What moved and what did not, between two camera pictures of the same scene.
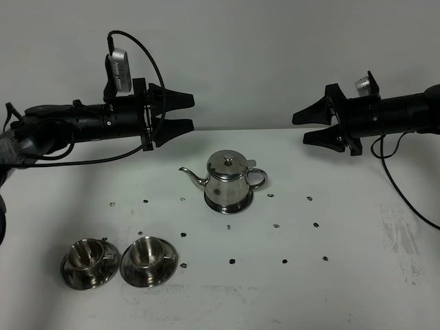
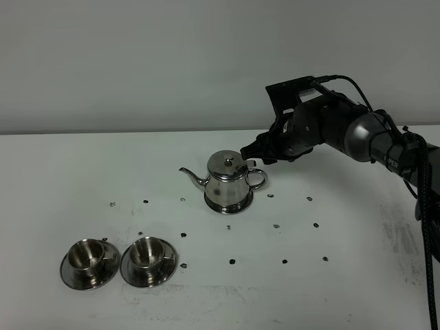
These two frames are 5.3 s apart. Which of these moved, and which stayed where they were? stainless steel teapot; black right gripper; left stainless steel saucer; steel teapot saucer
Moved: black right gripper
Stayed: left stainless steel saucer; stainless steel teapot; steel teapot saucer
